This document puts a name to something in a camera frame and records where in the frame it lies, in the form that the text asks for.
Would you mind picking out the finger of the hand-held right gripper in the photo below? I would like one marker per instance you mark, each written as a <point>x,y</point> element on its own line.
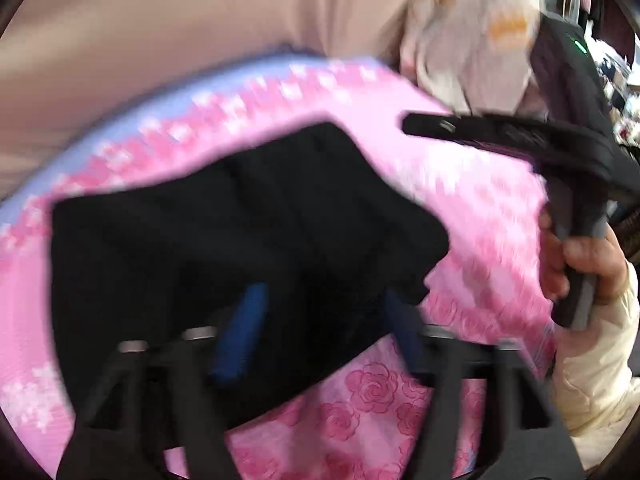
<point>450,127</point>

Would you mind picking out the pink rose print bedsheet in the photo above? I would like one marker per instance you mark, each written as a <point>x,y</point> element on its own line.
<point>480,220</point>

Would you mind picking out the beige blanket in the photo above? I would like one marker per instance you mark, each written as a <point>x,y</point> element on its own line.
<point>175,25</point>

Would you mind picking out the person's right forearm cream sleeve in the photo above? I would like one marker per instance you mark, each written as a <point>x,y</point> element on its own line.
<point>600,370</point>

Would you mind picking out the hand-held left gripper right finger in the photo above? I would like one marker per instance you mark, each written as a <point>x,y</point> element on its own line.
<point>402,330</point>

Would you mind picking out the pale floral quilt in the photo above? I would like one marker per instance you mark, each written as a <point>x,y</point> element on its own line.
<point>465,35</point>

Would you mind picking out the black pants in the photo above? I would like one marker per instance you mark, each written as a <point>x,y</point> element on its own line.
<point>225,240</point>

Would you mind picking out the person's right hand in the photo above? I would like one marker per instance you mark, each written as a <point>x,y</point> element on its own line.
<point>602,265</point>

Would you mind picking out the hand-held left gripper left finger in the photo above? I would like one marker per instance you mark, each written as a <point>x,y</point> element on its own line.
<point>240,330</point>

